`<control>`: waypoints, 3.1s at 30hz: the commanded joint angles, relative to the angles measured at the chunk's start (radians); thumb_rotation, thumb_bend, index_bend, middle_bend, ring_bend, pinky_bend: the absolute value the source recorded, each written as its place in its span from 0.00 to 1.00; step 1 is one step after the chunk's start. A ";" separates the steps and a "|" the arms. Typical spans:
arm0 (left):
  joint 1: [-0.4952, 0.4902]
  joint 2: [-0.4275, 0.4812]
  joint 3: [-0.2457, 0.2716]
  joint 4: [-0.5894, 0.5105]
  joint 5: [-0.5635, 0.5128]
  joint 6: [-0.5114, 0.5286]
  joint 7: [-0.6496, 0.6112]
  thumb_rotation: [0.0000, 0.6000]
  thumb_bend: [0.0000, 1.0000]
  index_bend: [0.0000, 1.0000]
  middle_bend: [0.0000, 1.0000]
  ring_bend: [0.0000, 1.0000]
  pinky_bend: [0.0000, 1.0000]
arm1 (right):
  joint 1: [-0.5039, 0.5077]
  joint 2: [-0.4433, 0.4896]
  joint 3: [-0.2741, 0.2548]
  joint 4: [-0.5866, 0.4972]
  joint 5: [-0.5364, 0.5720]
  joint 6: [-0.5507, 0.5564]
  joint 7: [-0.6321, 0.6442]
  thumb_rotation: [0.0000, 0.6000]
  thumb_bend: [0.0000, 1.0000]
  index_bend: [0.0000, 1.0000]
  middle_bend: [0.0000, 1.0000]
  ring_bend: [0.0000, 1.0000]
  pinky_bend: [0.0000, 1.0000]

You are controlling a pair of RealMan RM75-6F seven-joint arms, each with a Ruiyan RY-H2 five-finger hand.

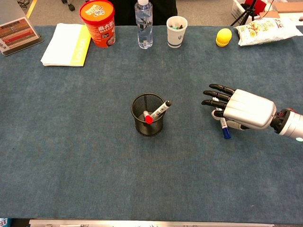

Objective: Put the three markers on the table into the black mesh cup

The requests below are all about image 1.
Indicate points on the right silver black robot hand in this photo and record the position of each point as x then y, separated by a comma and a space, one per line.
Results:
251, 111

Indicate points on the blue capped white marker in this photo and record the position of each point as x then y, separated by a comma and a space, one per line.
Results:
226, 133

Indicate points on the black capped white marker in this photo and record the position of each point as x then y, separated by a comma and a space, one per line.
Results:
161, 110

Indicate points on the red capped white marker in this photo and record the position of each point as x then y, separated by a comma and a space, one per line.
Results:
148, 119

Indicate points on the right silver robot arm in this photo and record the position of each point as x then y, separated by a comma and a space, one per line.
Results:
292, 126

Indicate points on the black mesh pen cup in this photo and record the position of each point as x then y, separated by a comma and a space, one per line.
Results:
149, 130

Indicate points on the yellow egg-shaped container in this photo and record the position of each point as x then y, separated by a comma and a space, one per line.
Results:
223, 36

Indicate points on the white snack bag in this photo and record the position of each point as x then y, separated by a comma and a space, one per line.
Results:
260, 30

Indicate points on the black tripod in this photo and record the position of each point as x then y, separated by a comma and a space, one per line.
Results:
247, 11

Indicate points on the white plastic crate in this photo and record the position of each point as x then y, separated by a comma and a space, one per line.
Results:
237, 10

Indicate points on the white paper cup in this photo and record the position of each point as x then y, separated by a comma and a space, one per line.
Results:
176, 36

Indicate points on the red box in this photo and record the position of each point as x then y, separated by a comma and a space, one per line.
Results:
260, 6

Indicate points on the binder clips in cup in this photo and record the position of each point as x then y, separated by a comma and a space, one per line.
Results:
180, 26

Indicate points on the brown cardboard box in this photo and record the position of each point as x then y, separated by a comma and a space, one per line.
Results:
291, 7

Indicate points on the blue-grey felt table cloth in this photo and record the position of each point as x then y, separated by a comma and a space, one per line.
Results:
151, 177

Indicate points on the clear plastic water bottle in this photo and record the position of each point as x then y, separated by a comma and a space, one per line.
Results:
144, 28

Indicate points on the orange instant noodle cup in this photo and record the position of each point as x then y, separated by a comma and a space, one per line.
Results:
99, 28

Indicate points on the white and yellow notebook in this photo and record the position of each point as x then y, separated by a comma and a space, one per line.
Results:
64, 45

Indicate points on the black chair caster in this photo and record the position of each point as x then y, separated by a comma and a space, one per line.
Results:
71, 7

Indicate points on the framed patterned picture card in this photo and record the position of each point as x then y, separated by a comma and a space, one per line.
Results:
16, 35

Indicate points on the blue printed packet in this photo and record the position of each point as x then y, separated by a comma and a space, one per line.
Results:
4, 222

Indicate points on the aluminium profile rail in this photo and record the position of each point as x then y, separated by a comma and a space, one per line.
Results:
165, 223

